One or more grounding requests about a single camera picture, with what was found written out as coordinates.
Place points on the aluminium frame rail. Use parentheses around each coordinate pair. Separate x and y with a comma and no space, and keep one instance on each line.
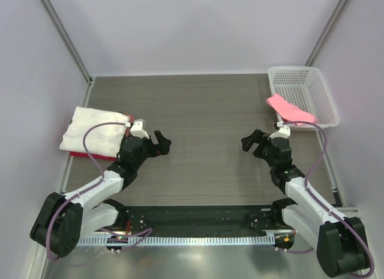
(347,210)

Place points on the folded magenta t shirt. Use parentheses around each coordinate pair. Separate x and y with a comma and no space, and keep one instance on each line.
(96,156)

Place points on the white perforated plastic basket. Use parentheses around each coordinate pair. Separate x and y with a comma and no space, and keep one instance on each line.
(306,88)

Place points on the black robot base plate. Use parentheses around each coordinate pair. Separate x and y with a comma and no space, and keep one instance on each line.
(199,221)

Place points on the white and green t shirt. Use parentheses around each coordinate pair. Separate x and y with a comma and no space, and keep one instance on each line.
(104,140)

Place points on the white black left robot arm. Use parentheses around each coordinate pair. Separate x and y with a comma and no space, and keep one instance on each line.
(64,219)

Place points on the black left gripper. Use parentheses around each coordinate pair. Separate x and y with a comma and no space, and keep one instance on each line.
(163,143)

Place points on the white slotted cable duct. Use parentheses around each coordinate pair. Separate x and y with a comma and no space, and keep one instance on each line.
(106,240)

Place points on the left aluminium corner post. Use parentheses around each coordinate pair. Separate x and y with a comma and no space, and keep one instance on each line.
(60,28)

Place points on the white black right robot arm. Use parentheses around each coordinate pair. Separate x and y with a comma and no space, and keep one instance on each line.
(340,242)

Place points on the pink t shirt in basket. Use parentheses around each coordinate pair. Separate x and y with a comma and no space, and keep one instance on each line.
(290,112)

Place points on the right aluminium corner post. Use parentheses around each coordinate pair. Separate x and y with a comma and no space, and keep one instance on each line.
(326,32)

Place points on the aluminium corner post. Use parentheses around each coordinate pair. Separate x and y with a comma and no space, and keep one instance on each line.
(60,28)
(326,32)

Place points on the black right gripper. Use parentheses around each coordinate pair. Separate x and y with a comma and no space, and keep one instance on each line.
(248,141)

